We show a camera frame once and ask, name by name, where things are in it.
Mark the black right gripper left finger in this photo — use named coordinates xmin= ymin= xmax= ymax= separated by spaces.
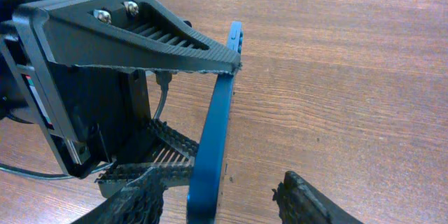
xmin=75 ymin=168 xmax=166 ymax=224

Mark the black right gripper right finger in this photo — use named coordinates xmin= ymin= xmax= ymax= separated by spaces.
xmin=272 ymin=171 xmax=361 ymax=224

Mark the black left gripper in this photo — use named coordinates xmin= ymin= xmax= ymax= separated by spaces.
xmin=1 ymin=0 xmax=242 ymax=198

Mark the blue Samsung Galaxy smartphone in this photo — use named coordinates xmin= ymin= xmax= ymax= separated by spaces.
xmin=185 ymin=20 xmax=244 ymax=224

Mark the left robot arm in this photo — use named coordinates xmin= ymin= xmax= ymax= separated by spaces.
xmin=1 ymin=0 xmax=244 ymax=201

